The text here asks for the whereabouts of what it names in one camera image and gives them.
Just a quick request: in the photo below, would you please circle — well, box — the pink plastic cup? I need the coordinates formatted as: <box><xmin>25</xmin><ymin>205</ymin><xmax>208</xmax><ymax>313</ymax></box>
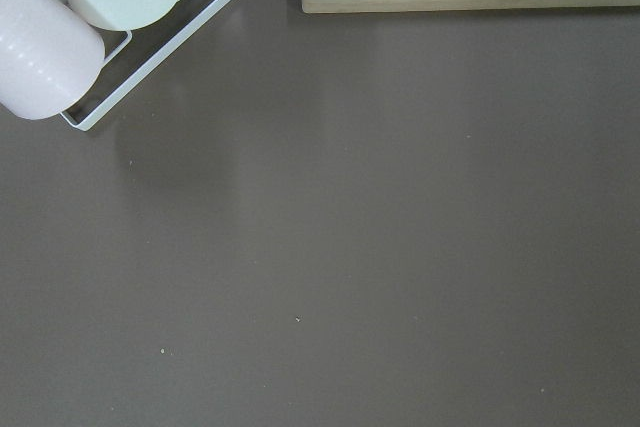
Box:
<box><xmin>1</xmin><ymin>0</ymin><xmax>105</xmax><ymax>120</ymax></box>

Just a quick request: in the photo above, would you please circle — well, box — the white wire cup rack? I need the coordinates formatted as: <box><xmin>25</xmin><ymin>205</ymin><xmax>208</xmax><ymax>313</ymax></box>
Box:
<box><xmin>57</xmin><ymin>0</ymin><xmax>232</xmax><ymax>131</ymax></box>

